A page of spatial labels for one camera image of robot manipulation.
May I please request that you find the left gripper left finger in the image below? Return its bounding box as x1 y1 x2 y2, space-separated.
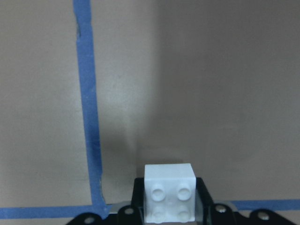
70 178 145 225

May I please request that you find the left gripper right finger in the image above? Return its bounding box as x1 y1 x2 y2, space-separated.
195 177 294 225

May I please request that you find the white block with studs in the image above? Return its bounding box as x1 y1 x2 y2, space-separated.
144 163 196 224

